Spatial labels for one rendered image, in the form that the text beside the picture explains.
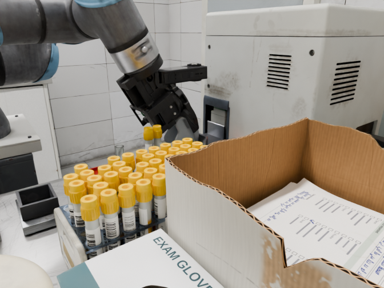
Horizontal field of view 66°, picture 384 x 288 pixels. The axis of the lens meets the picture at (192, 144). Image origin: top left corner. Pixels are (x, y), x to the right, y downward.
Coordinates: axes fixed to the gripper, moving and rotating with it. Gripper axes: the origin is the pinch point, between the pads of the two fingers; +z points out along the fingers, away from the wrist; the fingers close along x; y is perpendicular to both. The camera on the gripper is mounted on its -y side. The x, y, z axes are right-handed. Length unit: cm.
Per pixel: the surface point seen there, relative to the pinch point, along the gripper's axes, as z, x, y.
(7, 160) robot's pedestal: -11.8, -25.6, 31.2
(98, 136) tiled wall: 89, -221, -11
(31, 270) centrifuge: -23.7, 28.9, 27.9
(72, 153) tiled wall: 86, -221, 16
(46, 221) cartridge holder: -12.9, 7.3, 29.3
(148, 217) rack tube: -14.7, 23.5, 19.6
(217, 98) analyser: -4.2, 0.5, -8.9
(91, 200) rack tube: -20.9, 23.2, 22.5
